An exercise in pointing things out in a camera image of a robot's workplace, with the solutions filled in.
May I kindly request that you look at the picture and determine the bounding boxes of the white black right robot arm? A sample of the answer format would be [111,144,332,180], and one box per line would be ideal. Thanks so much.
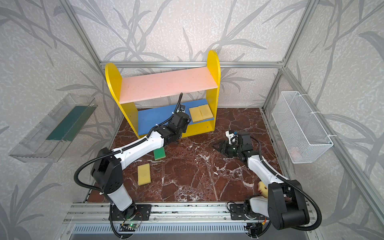
[212,130,323,232]

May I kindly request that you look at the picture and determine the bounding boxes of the clear plastic wall bin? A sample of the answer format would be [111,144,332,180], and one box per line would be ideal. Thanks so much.
[9,94,98,163]

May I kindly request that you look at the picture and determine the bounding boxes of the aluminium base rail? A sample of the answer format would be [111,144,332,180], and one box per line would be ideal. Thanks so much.
[56,201,319,235]

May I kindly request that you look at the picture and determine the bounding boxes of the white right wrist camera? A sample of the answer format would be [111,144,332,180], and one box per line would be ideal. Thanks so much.
[226,130,238,145]

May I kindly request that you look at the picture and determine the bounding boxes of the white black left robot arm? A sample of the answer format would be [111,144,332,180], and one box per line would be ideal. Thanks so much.
[74,112,191,212]

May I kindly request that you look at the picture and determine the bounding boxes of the green scouring pad in bin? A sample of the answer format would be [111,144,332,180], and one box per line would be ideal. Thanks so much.
[46,106,97,142]

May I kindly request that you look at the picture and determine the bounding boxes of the yellow pink blue wooden shelf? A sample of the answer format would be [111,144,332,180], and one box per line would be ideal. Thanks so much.
[105,50,221,138]

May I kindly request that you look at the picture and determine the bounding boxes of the white wire mesh basket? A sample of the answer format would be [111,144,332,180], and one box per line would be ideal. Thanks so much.
[272,91,334,164]

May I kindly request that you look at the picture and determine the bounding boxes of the aluminium frame profiles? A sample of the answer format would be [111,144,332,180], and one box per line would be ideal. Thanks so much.
[58,0,384,211]

